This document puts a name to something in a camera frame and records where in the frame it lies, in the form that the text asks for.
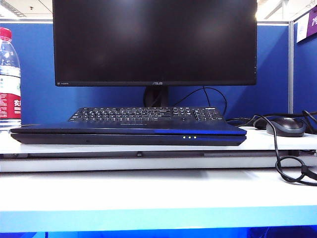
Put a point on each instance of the black Hasee laptop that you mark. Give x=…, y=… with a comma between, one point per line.
x=123, y=138

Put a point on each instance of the black Logitech keyboard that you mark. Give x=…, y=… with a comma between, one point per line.
x=148, y=115

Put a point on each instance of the black ASUS monitor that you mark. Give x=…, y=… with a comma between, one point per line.
x=153, y=42

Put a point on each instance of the wide blue partition panel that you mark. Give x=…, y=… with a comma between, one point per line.
x=272, y=74

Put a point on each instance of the black grey computer mouse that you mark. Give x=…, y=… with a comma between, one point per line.
x=284, y=126

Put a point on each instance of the clear water bottle red label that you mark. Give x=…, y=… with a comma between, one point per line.
x=10, y=99

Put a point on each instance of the blue partition panel with poster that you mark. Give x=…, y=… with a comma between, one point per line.
x=305, y=79

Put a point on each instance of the purple white poster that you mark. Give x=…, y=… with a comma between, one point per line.
x=308, y=24

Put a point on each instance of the silver partition post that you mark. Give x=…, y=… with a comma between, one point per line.
x=291, y=74

